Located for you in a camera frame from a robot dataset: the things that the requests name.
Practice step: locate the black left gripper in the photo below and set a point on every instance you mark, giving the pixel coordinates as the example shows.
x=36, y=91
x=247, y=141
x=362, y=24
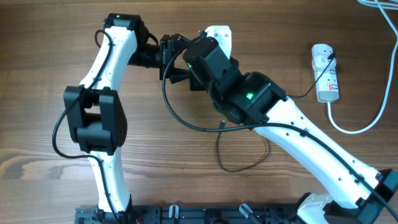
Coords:
x=167, y=50

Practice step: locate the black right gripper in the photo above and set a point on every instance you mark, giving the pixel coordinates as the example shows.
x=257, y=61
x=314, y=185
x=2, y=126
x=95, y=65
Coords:
x=195, y=85

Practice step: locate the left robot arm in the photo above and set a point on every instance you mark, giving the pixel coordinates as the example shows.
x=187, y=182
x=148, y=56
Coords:
x=96, y=119

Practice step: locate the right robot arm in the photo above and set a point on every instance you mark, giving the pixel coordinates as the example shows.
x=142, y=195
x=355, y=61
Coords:
x=355, y=192

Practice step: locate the white USB charger adapter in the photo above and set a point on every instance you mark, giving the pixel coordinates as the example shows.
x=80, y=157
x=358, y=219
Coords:
x=320, y=62

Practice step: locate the white power strip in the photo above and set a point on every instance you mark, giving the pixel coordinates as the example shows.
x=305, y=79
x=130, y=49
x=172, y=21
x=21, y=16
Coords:
x=325, y=81

